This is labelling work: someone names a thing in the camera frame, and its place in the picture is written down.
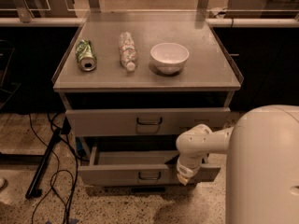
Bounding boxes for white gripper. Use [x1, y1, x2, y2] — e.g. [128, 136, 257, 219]
[177, 157, 201, 186]

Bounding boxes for grey drawer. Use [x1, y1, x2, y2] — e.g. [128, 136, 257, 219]
[78, 147, 221, 188]
[66, 107, 230, 137]

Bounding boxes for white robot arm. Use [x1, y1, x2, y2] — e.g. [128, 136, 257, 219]
[176, 105, 299, 224]

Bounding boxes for grey top drawer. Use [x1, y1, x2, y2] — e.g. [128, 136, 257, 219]
[66, 107, 230, 137]

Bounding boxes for grey drawer cabinet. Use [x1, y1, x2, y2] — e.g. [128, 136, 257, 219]
[51, 10, 245, 161]

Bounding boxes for white bowl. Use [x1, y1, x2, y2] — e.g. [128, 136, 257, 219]
[150, 43, 190, 75]

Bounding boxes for clear plastic water bottle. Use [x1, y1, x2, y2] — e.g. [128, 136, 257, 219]
[119, 32, 138, 72]

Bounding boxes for black floor stand bar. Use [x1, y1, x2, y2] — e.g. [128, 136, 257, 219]
[25, 129, 60, 199]

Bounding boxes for crushed green soda can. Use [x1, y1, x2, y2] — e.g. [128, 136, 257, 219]
[75, 39, 97, 72]

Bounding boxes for black floor cable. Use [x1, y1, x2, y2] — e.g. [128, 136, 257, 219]
[28, 112, 88, 224]

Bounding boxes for white counter rail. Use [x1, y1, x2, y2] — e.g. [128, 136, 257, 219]
[0, 18, 299, 28]

